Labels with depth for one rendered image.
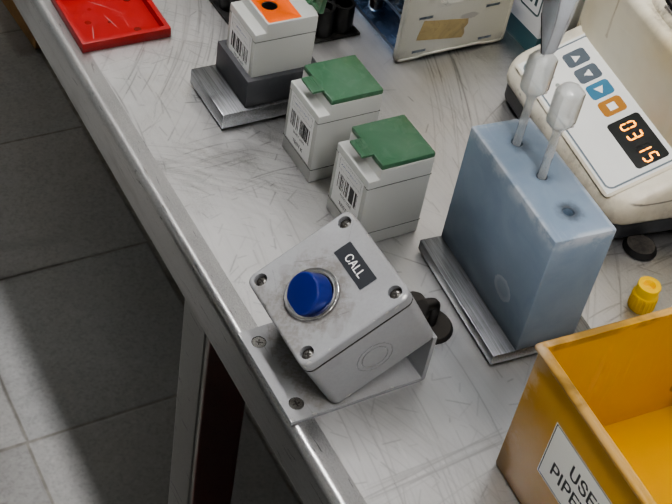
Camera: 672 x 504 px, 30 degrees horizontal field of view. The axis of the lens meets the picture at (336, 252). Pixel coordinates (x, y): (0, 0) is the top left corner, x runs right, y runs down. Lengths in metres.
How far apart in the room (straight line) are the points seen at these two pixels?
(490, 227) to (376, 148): 0.09
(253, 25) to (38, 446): 1.02
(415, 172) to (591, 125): 0.15
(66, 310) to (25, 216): 0.21
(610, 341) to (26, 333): 1.33
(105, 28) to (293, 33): 0.16
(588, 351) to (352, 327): 0.12
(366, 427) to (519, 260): 0.13
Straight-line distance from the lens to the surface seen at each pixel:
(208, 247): 0.78
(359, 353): 0.67
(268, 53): 0.85
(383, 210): 0.78
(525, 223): 0.71
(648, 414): 0.75
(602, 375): 0.68
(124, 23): 0.95
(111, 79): 0.90
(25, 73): 2.34
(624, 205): 0.83
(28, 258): 1.99
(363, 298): 0.66
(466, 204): 0.76
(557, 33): 0.66
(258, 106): 0.86
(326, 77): 0.81
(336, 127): 0.81
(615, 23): 0.89
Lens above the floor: 1.43
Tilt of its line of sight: 44 degrees down
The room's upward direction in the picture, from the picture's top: 11 degrees clockwise
